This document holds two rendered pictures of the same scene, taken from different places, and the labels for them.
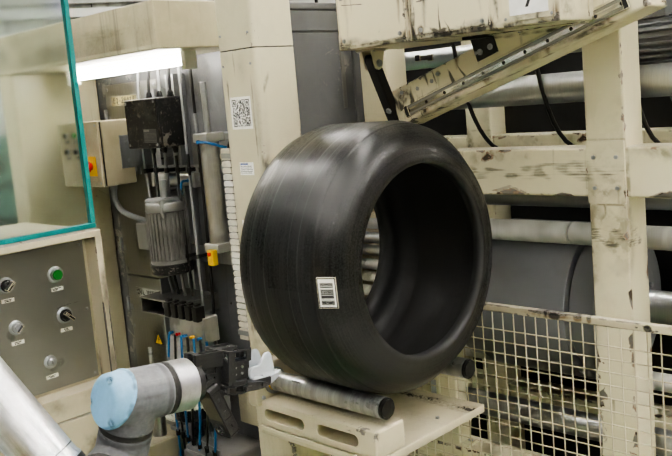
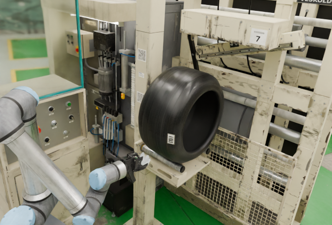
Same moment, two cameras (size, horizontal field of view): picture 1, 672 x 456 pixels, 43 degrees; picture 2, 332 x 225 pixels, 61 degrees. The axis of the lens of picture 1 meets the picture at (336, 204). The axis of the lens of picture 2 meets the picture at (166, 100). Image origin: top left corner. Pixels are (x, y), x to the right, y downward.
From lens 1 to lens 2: 0.54 m
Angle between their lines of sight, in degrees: 17
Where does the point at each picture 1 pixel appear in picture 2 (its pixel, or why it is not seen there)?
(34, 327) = (60, 122)
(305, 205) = (166, 107)
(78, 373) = (74, 135)
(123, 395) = (102, 181)
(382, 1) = (199, 19)
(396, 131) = (200, 79)
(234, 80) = (140, 42)
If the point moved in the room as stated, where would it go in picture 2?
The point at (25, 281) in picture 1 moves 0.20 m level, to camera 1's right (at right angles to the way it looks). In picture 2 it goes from (57, 106) to (90, 107)
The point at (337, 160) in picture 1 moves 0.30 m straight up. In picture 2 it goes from (180, 91) to (184, 35)
